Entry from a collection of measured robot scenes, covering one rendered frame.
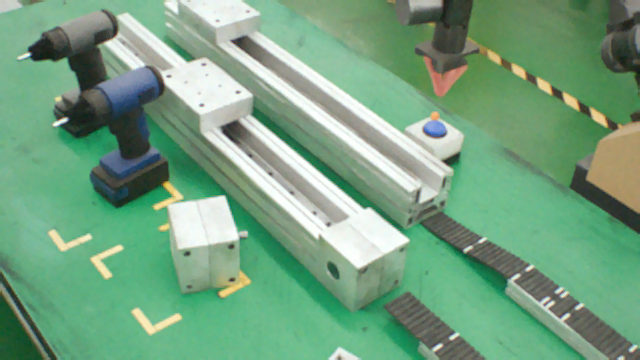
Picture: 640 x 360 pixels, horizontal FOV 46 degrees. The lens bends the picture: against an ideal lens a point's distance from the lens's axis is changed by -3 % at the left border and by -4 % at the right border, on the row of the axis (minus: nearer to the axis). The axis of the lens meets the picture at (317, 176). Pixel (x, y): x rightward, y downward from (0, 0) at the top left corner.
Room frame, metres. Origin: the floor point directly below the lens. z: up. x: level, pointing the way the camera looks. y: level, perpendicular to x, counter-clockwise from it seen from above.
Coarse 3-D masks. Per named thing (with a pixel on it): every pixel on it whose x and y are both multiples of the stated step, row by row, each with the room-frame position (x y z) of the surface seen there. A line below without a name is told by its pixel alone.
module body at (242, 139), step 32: (128, 32) 1.46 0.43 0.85; (128, 64) 1.30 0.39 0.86; (160, 64) 1.35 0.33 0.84; (192, 128) 1.11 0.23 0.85; (256, 128) 1.11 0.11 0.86; (224, 160) 1.04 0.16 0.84; (256, 160) 1.06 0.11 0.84; (288, 160) 1.03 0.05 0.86; (256, 192) 0.97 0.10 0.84; (288, 192) 0.98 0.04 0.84; (320, 192) 0.96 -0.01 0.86; (288, 224) 0.90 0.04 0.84; (320, 224) 0.87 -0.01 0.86
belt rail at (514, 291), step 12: (516, 288) 0.82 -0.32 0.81; (516, 300) 0.82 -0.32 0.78; (528, 300) 0.80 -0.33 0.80; (540, 312) 0.79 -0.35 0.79; (552, 324) 0.77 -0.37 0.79; (564, 324) 0.75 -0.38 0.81; (564, 336) 0.75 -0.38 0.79; (576, 336) 0.73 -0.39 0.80; (576, 348) 0.73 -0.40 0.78; (588, 348) 0.72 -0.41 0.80
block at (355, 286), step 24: (360, 216) 0.89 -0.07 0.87; (336, 240) 0.83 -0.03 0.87; (360, 240) 0.83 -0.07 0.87; (384, 240) 0.84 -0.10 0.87; (336, 264) 0.81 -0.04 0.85; (360, 264) 0.78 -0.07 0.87; (384, 264) 0.81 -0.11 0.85; (336, 288) 0.81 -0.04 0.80; (360, 288) 0.78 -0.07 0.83; (384, 288) 0.82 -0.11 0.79
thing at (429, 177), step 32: (192, 32) 1.49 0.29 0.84; (256, 32) 1.46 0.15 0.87; (224, 64) 1.38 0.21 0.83; (256, 64) 1.33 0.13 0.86; (288, 64) 1.34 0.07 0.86; (256, 96) 1.30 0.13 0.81; (288, 96) 1.22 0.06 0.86; (320, 96) 1.26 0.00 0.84; (288, 128) 1.21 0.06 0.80; (320, 128) 1.15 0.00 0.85; (352, 128) 1.19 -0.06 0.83; (384, 128) 1.14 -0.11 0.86; (352, 160) 1.08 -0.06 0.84; (384, 160) 1.04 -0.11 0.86; (416, 160) 1.06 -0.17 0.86; (384, 192) 1.01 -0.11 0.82; (416, 192) 0.98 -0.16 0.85
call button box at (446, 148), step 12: (432, 120) 1.21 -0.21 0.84; (408, 132) 1.17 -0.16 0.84; (420, 132) 1.17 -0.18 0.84; (456, 132) 1.18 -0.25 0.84; (420, 144) 1.15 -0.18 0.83; (432, 144) 1.14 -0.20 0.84; (444, 144) 1.14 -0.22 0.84; (456, 144) 1.16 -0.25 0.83; (444, 156) 1.14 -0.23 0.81; (456, 156) 1.17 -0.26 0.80
